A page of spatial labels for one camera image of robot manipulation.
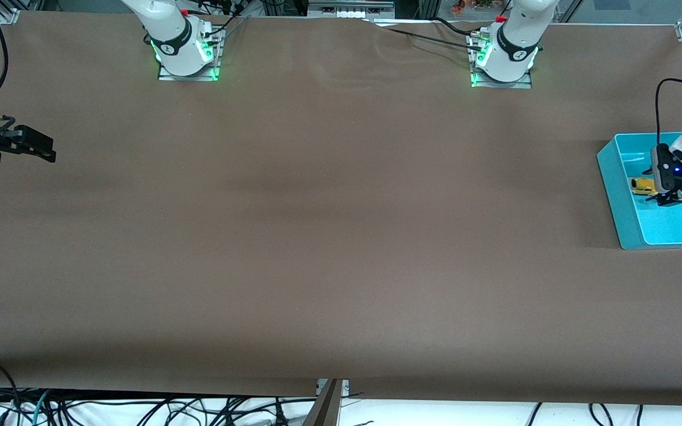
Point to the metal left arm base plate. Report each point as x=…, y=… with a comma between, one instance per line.
x=521, y=84

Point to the orange background object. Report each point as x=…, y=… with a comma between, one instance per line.
x=458, y=7

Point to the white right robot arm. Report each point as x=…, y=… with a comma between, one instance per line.
x=169, y=35

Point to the aluminium profile post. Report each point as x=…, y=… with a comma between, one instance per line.
x=324, y=408

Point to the teal plastic bin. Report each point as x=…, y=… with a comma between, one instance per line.
x=666, y=228

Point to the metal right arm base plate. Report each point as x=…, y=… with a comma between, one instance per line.
x=199, y=74

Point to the brown table cover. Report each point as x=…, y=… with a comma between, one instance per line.
x=341, y=266

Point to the yellow beetle toy car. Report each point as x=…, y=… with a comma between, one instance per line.
x=643, y=186

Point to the white connector block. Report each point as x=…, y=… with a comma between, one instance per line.
x=351, y=13

